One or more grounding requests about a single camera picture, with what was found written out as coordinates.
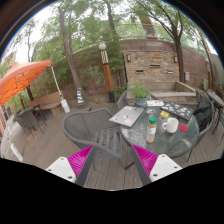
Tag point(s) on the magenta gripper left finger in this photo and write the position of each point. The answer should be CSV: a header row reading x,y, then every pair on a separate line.
x,y
74,168

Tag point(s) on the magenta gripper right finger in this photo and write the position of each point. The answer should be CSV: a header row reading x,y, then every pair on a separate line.
x,y
152,167

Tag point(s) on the round glass patio table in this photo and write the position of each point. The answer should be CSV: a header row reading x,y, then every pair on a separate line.
x,y
171,144

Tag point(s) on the green-capped spice bottle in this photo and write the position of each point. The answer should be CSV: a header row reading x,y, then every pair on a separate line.
x,y
151,130

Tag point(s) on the grey wicker armchair front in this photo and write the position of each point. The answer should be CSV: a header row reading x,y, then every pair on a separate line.
x,y
95,128

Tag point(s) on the white ceramic mug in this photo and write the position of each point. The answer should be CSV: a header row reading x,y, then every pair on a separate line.
x,y
170,125

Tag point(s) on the red round coaster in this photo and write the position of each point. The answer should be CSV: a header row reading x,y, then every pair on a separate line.
x,y
183,128

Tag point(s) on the silver laptop with stickers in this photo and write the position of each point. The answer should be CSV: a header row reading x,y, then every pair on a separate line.
x,y
127,116

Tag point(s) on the black laptop with stickers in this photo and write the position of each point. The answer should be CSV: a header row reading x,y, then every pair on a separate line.
x,y
178,110

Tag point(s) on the magazine on table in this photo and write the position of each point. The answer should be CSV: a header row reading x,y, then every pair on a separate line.
x,y
153,103

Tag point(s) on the dark wicker chair left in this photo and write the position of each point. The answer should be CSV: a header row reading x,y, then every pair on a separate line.
x,y
28,118

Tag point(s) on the white canopy weight base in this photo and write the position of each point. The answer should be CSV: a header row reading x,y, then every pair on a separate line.
x,y
65,106

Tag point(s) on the wooden bench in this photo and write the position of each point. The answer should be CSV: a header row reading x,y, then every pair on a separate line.
x,y
50,102

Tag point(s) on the yellow blue striped bollard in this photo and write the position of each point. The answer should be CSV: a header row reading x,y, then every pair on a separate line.
x,y
80,99

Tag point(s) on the grey chair behind table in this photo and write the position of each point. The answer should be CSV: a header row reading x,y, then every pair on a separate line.
x,y
126,99

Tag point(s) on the dark chair right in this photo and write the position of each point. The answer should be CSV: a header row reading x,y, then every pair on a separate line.
x,y
200,121

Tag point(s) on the potted green plant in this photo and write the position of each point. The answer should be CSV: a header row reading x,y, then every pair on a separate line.
x,y
140,94

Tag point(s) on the orange canopy tent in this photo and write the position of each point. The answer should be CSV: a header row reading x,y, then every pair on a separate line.
x,y
19,76

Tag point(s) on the stone brick fountain wall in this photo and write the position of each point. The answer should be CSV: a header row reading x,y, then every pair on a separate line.
x,y
159,72

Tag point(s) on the wooden lamp post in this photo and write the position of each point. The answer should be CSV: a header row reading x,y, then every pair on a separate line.
x,y
107,72

